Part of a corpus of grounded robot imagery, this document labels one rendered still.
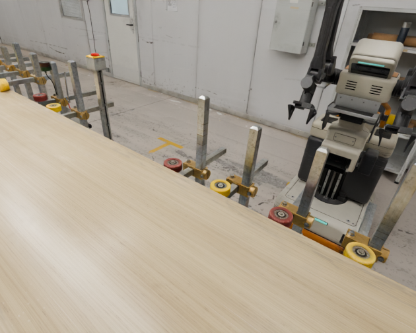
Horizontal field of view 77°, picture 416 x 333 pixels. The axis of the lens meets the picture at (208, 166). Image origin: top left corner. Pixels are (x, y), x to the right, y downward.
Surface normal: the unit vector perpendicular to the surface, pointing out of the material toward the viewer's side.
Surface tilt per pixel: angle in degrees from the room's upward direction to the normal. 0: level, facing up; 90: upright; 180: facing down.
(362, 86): 98
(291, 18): 90
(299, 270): 0
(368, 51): 42
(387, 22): 90
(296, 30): 90
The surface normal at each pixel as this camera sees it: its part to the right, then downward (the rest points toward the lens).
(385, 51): -0.36, -0.36
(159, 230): 0.06, -0.85
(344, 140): -0.60, 0.51
